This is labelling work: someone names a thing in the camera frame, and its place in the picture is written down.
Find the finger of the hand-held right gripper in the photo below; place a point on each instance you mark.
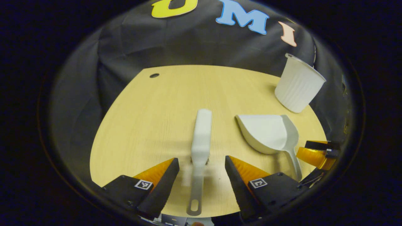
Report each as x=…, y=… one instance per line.
x=311, y=157
x=318, y=145

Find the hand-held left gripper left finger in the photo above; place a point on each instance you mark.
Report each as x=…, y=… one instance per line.
x=165, y=185

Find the black backdrop cloth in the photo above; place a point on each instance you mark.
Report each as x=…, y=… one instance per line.
x=157, y=47

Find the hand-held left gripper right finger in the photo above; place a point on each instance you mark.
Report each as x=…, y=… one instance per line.
x=237, y=188

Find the small white broom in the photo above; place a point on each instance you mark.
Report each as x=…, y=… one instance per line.
x=201, y=138

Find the grey plastic dustpan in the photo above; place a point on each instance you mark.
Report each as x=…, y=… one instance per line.
x=267, y=131

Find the white ribbed garbage bin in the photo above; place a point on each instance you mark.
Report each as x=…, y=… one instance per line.
x=298, y=88

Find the wooden desktop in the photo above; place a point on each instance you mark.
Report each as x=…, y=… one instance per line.
x=150, y=125

